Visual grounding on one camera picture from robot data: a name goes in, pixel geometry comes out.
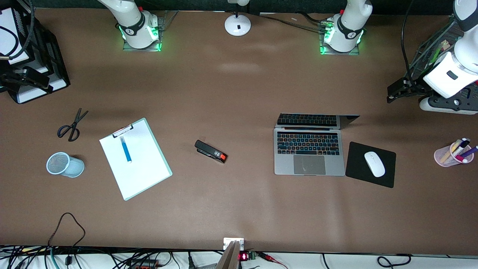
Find black scissors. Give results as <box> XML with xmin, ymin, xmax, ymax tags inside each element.
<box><xmin>57</xmin><ymin>108</ymin><xmax>89</xmax><ymax>142</ymax></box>

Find silver laptop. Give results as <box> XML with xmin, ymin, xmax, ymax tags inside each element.
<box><xmin>274</xmin><ymin>113</ymin><xmax>360</xmax><ymax>176</ymax></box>

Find black stapler with red tip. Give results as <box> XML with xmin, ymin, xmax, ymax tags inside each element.
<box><xmin>195</xmin><ymin>140</ymin><xmax>228</xmax><ymax>164</ymax></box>

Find black stacked file tray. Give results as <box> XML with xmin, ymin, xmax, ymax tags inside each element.
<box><xmin>0</xmin><ymin>0</ymin><xmax>71</xmax><ymax>104</ymax></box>

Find black looped cable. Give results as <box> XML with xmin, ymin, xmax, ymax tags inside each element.
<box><xmin>47</xmin><ymin>212</ymin><xmax>86</xmax><ymax>266</ymax></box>

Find black mouse pad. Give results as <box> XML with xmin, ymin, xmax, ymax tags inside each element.
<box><xmin>345</xmin><ymin>141</ymin><xmax>397</xmax><ymax>188</ymax></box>

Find light green clipboard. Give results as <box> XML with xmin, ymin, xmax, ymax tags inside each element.
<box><xmin>99</xmin><ymin>118</ymin><xmax>173</xmax><ymax>201</ymax></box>

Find white marker with black cap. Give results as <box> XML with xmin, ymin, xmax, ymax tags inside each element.
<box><xmin>453</xmin><ymin>138</ymin><xmax>471</xmax><ymax>154</ymax></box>

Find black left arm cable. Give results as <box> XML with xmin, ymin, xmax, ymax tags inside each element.
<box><xmin>401</xmin><ymin>0</ymin><xmax>416</xmax><ymax>84</ymax></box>

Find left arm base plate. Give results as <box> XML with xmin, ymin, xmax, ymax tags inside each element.
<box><xmin>319</xmin><ymin>21</ymin><xmax>361</xmax><ymax>56</ymax></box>

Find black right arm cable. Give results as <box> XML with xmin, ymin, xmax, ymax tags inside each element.
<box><xmin>7</xmin><ymin>0</ymin><xmax>36</xmax><ymax>60</ymax></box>

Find red clip lead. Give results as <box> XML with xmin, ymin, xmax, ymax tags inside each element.
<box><xmin>257</xmin><ymin>252</ymin><xmax>289</xmax><ymax>269</ymax></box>

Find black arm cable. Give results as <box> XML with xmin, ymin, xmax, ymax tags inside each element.
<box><xmin>401</xmin><ymin>0</ymin><xmax>416</xmax><ymax>84</ymax></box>
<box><xmin>7</xmin><ymin>0</ymin><xmax>36</xmax><ymax>60</ymax></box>

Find white paper sheet on clipboard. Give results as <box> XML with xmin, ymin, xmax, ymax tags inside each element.
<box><xmin>100</xmin><ymin>120</ymin><xmax>170</xmax><ymax>198</ymax></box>

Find black cables to arm base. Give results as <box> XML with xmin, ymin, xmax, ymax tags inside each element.
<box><xmin>258</xmin><ymin>12</ymin><xmax>331</xmax><ymax>34</ymax></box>

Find white paper in file tray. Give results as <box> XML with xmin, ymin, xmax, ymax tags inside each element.
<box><xmin>0</xmin><ymin>8</ymin><xmax>30</xmax><ymax>65</ymax></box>
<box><xmin>17</xmin><ymin>67</ymin><xmax>68</xmax><ymax>103</ymax></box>

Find black coiled cable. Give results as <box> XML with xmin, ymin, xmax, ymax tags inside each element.
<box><xmin>376</xmin><ymin>254</ymin><xmax>412</xmax><ymax>268</ymax></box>

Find white round stand base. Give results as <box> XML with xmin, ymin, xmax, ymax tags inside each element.
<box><xmin>224</xmin><ymin>0</ymin><xmax>251</xmax><ymax>37</ymax></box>

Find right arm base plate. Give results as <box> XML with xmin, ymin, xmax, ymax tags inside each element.
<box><xmin>122</xmin><ymin>11</ymin><xmax>179</xmax><ymax>52</ymax></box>

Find beige pen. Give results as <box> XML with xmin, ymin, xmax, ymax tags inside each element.
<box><xmin>440</xmin><ymin>140</ymin><xmax>462</xmax><ymax>164</ymax></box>

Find light blue mesh pen cup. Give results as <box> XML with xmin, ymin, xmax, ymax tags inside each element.
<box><xmin>46</xmin><ymin>152</ymin><xmax>85</xmax><ymax>178</ymax></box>

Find blue marker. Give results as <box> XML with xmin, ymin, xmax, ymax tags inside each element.
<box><xmin>119</xmin><ymin>137</ymin><xmax>132</xmax><ymax>163</ymax></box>

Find white computer mouse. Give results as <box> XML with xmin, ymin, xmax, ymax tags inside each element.
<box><xmin>364</xmin><ymin>151</ymin><xmax>386</xmax><ymax>177</ymax></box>

